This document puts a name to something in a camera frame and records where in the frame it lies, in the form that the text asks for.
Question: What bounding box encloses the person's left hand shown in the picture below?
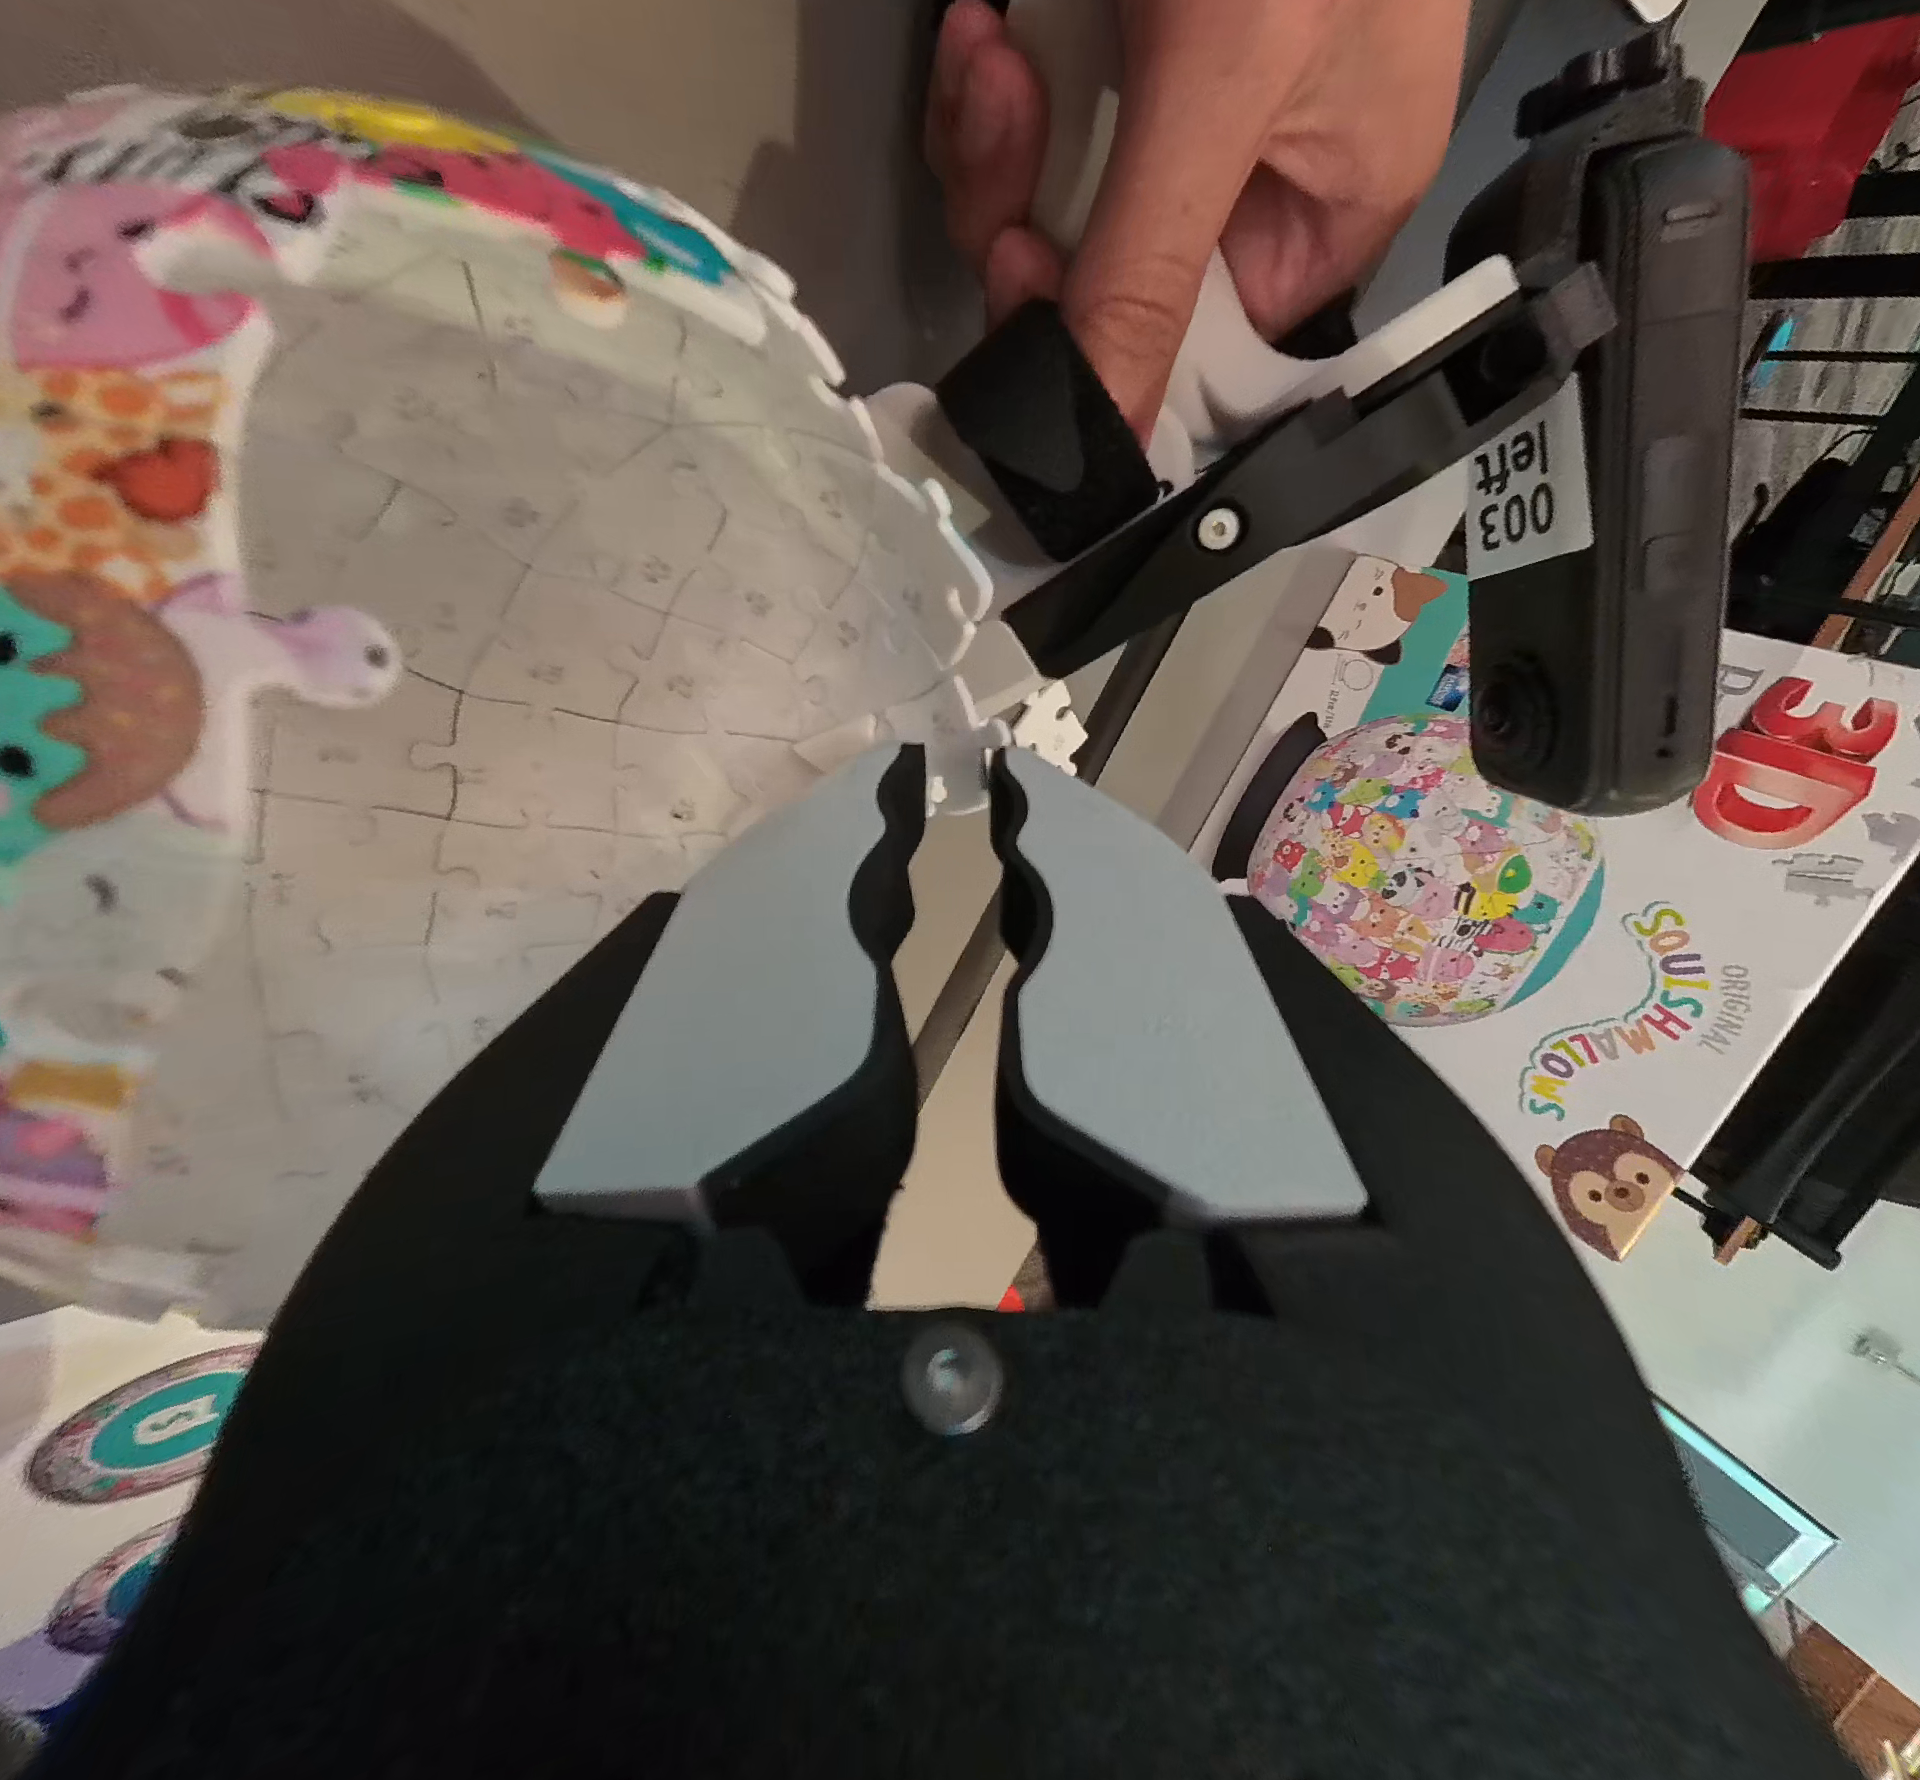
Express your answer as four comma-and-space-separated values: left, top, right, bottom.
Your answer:
928, 0, 1491, 437

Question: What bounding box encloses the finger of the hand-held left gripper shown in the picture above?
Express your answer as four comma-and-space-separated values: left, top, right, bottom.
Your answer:
862, 382, 1042, 674

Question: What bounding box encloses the colourful puzzle box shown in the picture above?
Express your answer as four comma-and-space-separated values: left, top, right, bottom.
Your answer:
1194, 544, 1920, 1272

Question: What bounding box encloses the white puzzle leaflet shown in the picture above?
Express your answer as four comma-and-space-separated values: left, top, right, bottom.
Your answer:
0, 1310, 279, 1725

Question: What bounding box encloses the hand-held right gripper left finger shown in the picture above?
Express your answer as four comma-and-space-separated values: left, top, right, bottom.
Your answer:
534, 742, 921, 1309

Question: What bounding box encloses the red cloth bag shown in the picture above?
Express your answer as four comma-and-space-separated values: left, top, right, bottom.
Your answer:
1707, 2, 1920, 174

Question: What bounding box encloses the colourful puzzle ball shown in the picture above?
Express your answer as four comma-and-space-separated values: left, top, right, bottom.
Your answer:
0, 84, 1042, 1333

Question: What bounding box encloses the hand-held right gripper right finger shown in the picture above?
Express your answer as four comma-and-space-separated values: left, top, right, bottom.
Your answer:
989, 755, 1373, 1309

